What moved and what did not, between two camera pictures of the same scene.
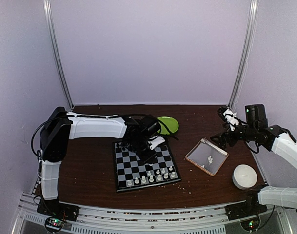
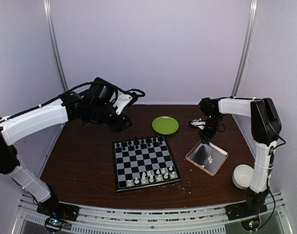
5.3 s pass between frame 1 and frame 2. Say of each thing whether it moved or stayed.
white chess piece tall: stayed
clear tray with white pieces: stayed
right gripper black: moved
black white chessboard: stayed
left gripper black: moved
